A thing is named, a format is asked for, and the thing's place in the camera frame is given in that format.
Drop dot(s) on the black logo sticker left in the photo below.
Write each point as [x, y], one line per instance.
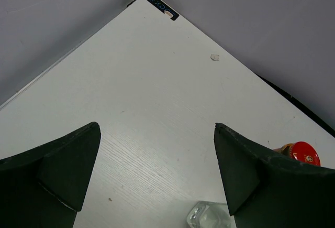
[165, 9]

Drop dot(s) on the red-lid sauce jar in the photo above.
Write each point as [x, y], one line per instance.
[301, 151]

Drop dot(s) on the small tape scrap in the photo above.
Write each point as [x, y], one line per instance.
[214, 57]

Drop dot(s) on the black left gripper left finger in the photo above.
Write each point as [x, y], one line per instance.
[46, 186]

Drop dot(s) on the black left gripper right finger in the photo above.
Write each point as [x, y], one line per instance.
[264, 188]

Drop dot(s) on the clear glass bottle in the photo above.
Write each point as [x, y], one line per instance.
[210, 214]

